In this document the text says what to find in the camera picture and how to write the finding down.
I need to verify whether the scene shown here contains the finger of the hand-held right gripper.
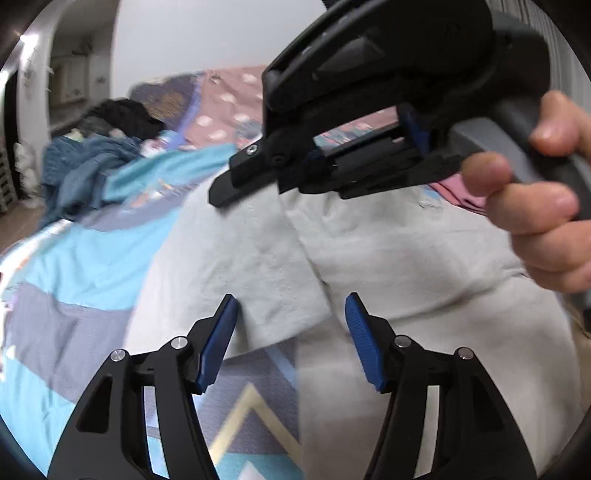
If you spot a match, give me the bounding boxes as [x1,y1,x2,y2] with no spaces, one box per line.
[277,104,465,200]
[209,107,403,207]

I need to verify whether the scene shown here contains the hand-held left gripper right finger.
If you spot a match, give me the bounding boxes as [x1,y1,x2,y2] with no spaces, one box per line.
[344,292,539,480]

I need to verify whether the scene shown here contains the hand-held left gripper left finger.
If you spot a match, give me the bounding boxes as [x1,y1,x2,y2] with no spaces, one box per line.
[47,294,240,480]

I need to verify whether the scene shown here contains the light grey shorts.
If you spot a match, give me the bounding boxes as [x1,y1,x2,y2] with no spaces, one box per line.
[124,175,583,480]

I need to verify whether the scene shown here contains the black clothes pile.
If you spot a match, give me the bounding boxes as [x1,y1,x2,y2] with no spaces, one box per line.
[81,98,165,139]

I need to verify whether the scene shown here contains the blue denim clothes pile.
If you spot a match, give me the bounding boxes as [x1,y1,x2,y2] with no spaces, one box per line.
[41,135,153,223]

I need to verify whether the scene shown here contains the person's right hand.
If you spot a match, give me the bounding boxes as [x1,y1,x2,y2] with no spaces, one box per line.
[462,90,591,294]

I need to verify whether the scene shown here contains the pink garment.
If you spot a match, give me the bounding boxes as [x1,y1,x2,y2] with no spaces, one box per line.
[428,178,491,216]

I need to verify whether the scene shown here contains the blue patterned bed quilt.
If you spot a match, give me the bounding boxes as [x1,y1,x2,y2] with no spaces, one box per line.
[0,71,306,480]

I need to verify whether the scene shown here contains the white wall cabinet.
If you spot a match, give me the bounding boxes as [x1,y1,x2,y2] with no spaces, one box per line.
[48,46,94,109]

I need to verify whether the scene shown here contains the white door frame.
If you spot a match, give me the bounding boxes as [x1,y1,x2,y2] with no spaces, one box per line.
[0,0,122,139]

